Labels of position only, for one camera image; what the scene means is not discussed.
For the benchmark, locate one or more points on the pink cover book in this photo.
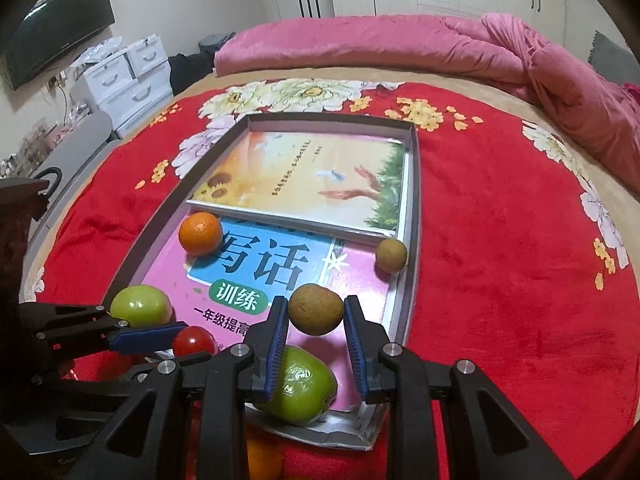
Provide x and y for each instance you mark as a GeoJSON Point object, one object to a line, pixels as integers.
{"type": "Point", "coordinates": [360, 280]}

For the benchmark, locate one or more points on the brown longan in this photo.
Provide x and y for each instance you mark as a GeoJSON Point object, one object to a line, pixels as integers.
{"type": "Point", "coordinates": [391, 255]}
{"type": "Point", "coordinates": [316, 308]}

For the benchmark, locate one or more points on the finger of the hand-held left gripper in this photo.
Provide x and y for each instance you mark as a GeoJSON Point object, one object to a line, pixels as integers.
{"type": "Point", "coordinates": [145, 337]}
{"type": "Point", "coordinates": [100, 387]}

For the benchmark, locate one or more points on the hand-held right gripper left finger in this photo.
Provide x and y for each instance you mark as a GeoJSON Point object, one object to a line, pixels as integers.
{"type": "Point", "coordinates": [277, 350]}

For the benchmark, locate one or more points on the mandarin orange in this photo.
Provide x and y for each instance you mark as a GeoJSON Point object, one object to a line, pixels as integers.
{"type": "Point", "coordinates": [265, 460]}
{"type": "Point", "coordinates": [200, 232]}

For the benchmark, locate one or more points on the grey cardboard box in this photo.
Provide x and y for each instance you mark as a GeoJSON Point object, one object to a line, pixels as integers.
{"type": "Point", "coordinates": [400, 310]}

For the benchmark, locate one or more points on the red cherry tomato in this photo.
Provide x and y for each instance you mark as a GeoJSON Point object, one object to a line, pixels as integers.
{"type": "Point", "coordinates": [195, 342]}

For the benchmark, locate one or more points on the white drawer cabinet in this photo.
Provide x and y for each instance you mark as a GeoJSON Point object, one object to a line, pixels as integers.
{"type": "Point", "coordinates": [125, 85]}

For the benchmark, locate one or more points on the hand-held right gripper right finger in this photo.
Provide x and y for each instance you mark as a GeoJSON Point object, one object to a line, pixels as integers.
{"type": "Point", "coordinates": [357, 350]}

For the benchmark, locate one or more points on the sunflower cover book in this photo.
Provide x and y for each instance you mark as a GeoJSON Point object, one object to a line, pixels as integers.
{"type": "Point", "coordinates": [300, 175]}

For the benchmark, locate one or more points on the pink duvet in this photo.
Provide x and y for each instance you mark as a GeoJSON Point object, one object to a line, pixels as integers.
{"type": "Point", "coordinates": [400, 45]}

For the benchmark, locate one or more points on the small green jujube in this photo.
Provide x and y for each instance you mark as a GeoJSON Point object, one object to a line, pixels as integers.
{"type": "Point", "coordinates": [140, 305]}

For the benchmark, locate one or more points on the red floral blanket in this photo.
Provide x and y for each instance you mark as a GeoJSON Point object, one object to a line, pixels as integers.
{"type": "Point", "coordinates": [500, 260]}

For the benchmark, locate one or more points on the red crumpled cloth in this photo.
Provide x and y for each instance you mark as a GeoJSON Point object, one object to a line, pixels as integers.
{"type": "Point", "coordinates": [632, 94]}

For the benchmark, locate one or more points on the black flat television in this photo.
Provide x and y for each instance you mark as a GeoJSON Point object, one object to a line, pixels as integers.
{"type": "Point", "coordinates": [55, 35]}

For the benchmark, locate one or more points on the large green jujube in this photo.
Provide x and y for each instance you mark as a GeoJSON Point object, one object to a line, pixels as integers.
{"type": "Point", "coordinates": [305, 385]}

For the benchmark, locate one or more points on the black bag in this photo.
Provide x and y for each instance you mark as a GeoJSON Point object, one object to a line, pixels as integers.
{"type": "Point", "coordinates": [190, 72]}

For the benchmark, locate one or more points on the grey bag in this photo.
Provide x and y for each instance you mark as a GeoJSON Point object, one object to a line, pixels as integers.
{"type": "Point", "coordinates": [217, 42]}

